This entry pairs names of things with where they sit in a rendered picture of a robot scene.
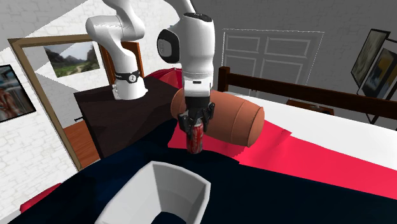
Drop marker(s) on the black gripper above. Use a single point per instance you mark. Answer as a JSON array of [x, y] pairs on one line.
[[196, 107]]

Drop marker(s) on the red drink can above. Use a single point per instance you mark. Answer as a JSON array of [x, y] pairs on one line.
[[194, 139]]

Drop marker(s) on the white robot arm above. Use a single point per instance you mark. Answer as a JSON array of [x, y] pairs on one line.
[[198, 52]]

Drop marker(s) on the brown bolster pillow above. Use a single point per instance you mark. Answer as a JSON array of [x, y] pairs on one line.
[[235, 119]]

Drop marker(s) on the dark brown robot stand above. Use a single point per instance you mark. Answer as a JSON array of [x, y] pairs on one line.
[[124, 124]]

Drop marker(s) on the white panelled door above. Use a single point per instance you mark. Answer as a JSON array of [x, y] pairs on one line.
[[273, 56]]

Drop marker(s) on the white open bin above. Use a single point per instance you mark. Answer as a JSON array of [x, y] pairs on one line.
[[130, 201]]

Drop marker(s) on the bed with wooden headboard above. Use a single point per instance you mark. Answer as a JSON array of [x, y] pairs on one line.
[[294, 183]]

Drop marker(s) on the wooden framed mirror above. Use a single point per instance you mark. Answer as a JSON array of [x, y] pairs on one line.
[[46, 93]]

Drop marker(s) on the pale grey framed picture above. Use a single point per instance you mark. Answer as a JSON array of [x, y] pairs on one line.
[[367, 52]]

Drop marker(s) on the dark blue yellow framed picture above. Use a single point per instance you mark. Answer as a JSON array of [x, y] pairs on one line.
[[381, 74]]

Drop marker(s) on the black framed wall picture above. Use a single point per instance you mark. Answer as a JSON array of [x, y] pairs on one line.
[[12, 96]]

